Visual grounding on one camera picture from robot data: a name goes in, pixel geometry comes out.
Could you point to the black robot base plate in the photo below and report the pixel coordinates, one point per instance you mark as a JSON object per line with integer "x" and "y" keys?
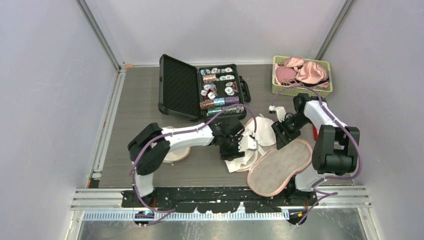
{"x": 226, "y": 199}

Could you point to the white bra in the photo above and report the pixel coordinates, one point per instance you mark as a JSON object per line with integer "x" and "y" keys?
{"x": 258, "y": 136}

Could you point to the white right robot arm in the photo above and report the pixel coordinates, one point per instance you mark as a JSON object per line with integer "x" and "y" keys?
{"x": 336, "y": 149}

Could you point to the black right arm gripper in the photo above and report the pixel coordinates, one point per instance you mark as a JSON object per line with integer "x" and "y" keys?
{"x": 282, "y": 140}

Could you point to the green plastic basket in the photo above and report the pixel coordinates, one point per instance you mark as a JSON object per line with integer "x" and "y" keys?
{"x": 296, "y": 89}

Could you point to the aluminium frame rail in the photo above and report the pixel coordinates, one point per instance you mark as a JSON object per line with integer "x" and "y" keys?
{"x": 89, "y": 16}

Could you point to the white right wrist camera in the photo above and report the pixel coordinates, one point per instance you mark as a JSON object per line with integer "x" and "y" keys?
{"x": 279, "y": 111}

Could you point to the pink bras in basket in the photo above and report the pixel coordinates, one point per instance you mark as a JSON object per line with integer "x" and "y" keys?
{"x": 294, "y": 71}

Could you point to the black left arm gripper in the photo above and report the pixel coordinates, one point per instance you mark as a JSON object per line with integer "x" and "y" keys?
{"x": 230, "y": 155}

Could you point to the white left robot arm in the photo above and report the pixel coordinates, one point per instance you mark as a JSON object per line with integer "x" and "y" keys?
{"x": 147, "y": 151}

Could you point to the floral mesh laundry bag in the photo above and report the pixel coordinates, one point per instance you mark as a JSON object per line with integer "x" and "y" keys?
{"x": 269, "y": 169}

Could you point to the black poker chip case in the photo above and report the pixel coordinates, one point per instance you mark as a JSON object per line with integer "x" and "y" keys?
{"x": 199, "y": 93}

